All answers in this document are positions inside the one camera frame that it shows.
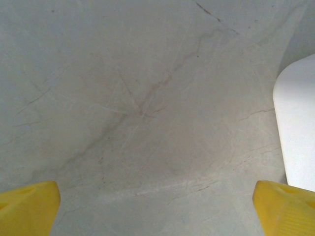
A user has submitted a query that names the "clear white plastic tool box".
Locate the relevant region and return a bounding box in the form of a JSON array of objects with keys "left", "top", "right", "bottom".
[{"left": 272, "top": 53, "right": 315, "bottom": 192}]

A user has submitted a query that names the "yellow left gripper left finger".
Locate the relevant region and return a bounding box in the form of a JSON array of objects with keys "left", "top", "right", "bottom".
[{"left": 0, "top": 180, "right": 61, "bottom": 236}]

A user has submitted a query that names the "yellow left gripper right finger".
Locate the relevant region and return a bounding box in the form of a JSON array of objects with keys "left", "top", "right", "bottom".
[{"left": 252, "top": 180, "right": 315, "bottom": 236}]

